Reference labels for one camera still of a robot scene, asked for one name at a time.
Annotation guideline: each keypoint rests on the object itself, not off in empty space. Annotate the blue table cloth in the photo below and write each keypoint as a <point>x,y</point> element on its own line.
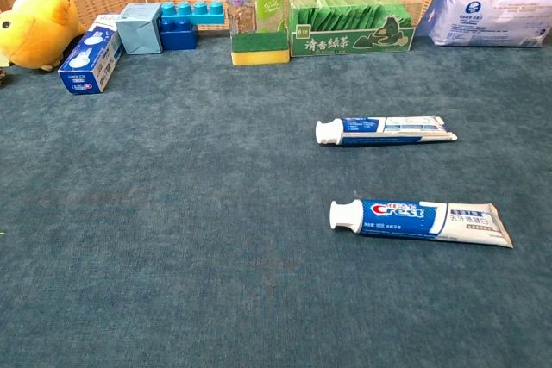
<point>172,213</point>

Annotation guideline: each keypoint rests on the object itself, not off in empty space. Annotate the yellow plush chick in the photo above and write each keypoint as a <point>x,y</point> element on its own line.
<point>39,27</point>

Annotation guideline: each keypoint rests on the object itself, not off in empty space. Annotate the light blue paper box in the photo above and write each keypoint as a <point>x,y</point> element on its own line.
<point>138,29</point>

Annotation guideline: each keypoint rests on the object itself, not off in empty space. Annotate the blue toothpaste carton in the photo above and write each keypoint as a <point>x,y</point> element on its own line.
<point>88,62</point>

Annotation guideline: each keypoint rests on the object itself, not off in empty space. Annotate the green tea bag box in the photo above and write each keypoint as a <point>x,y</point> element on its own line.
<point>345,40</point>

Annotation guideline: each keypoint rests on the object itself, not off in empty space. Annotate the dark blue building block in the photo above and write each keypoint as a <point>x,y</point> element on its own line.
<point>179,38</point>

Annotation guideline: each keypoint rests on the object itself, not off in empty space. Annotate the light blue building block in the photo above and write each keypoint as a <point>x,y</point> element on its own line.
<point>194,12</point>

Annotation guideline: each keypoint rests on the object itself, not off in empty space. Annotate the blue white Crest toothpaste tube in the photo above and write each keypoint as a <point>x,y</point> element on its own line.
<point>397,219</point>
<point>379,131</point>

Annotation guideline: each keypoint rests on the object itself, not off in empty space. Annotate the green yellow sponge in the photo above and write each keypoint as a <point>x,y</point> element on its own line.
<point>259,49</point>

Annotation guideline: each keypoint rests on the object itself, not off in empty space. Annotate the pale green dustpan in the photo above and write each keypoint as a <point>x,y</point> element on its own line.
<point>2,62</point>

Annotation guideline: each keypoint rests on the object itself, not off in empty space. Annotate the white blue tissue pack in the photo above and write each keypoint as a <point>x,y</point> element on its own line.
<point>487,19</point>

